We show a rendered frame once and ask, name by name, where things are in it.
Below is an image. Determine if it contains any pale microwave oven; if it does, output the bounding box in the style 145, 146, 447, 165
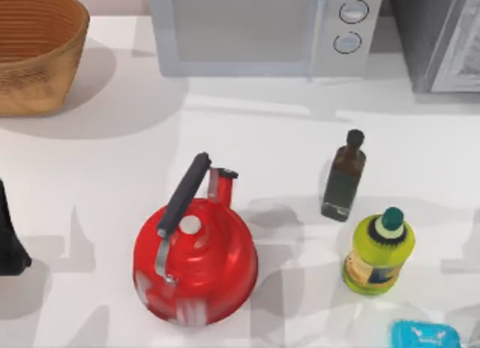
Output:
145, 0, 386, 83

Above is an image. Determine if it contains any dark glass bottle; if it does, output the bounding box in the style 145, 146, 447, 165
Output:
320, 129, 367, 222

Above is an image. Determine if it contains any microwave knob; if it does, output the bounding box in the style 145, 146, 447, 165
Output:
338, 0, 370, 25
332, 30, 363, 56

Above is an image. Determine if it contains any brown woven basket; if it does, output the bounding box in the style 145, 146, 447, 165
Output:
0, 0, 91, 118

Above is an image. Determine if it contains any upper microwave knob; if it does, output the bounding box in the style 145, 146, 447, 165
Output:
338, 0, 370, 25

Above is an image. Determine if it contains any yellow-green bottle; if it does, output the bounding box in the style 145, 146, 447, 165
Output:
342, 206, 416, 296

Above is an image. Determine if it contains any red kettle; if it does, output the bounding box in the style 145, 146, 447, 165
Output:
133, 151, 260, 325

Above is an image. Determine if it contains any light blue packet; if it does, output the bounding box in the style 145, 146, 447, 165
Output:
388, 318, 461, 348

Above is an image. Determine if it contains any lower microwave knob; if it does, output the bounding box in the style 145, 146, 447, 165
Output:
332, 30, 363, 56

